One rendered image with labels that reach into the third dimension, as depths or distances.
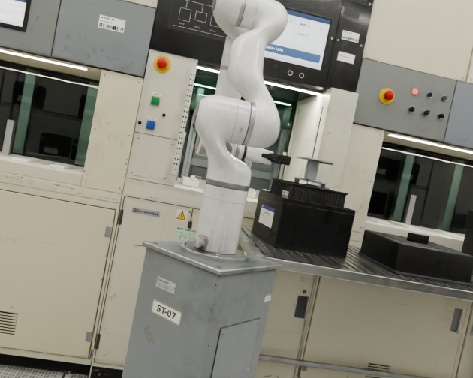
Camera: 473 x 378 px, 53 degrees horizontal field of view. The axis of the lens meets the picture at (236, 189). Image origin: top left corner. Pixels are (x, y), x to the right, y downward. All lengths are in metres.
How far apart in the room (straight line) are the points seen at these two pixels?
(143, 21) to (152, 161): 0.56
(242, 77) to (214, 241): 0.45
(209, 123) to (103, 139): 0.84
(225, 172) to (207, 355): 0.45
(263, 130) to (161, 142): 0.80
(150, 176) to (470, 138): 1.42
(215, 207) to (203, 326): 0.30
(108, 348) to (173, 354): 0.91
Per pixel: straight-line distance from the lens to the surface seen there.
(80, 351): 2.17
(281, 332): 2.17
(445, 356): 2.50
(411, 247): 1.66
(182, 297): 1.22
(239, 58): 1.36
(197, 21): 2.04
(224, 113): 1.23
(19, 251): 2.10
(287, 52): 2.07
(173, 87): 1.99
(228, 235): 1.25
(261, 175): 2.91
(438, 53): 2.33
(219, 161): 1.23
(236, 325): 1.26
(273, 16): 1.48
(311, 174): 1.74
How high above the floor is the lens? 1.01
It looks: 3 degrees down
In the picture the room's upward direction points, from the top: 11 degrees clockwise
